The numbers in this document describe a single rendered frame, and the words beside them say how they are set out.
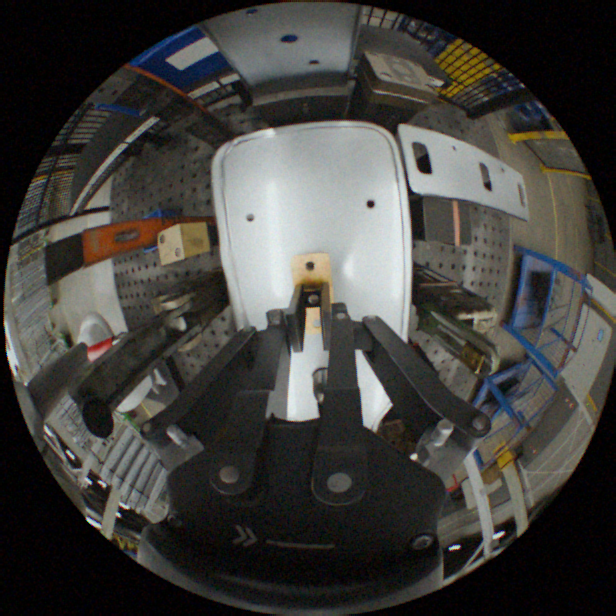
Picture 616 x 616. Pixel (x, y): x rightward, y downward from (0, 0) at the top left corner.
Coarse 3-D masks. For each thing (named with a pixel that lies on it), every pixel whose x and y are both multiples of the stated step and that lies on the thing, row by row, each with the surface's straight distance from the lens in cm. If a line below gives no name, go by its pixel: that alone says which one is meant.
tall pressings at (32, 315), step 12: (36, 264) 725; (24, 276) 749; (36, 276) 721; (24, 288) 747; (36, 288) 719; (36, 300) 720; (48, 300) 698; (24, 312) 700; (36, 312) 721; (24, 324) 702
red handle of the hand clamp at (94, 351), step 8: (176, 320) 22; (184, 320) 22; (168, 328) 22; (176, 328) 22; (184, 328) 22; (112, 336) 26; (120, 336) 25; (96, 344) 28; (104, 344) 26; (112, 344) 26; (88, 352) 28; (96, 352) 27
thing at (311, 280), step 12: (324, 252) 20; (300, 264) 20; (324, 264) 20; (300, 276) 20; (312, 276) 20; (324, 276) 20; (312, 288) 20; (312, 300) 20; (312, 312) 21; (312, 324) 22
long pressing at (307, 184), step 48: (240, 144) 26; (288, 144) 24; (336, 144) 24; (384, 144) 26; (240, 192) 24; (288, 192) 23; (336, 192) 22; (384, 192) 23; (240, 240) 24; (288, 240) 22; (336, 240) 22; (384, 240) 23; (240, 288) 25; (288, 288) 23; (336, 288) 23; (384, 288) 24
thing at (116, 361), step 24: (168, 312) 21; (144, 336) 19; (96, 360) 19; (120, 360) 19; (144, 360) 20; (72, 384) 19; (96, 384) 18; (120, 384) 19; (96, 408) 15; (96, 432) 15
